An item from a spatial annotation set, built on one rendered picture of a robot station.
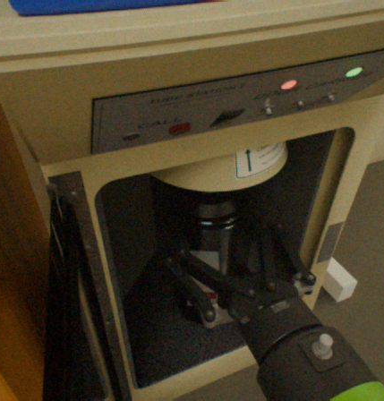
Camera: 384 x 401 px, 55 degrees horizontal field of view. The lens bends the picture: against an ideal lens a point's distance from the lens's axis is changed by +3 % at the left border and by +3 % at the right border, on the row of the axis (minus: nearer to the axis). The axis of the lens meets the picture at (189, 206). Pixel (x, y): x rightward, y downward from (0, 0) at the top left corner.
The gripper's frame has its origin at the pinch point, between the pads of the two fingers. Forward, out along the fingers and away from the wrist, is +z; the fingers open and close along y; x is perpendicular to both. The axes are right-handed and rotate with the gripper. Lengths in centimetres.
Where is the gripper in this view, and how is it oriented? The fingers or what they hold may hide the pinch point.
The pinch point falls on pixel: (208, 221)
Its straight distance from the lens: 50.6
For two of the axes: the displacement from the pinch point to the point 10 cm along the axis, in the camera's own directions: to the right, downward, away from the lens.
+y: -9.3, 2.5, -2.8
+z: -3.8, -5.9, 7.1
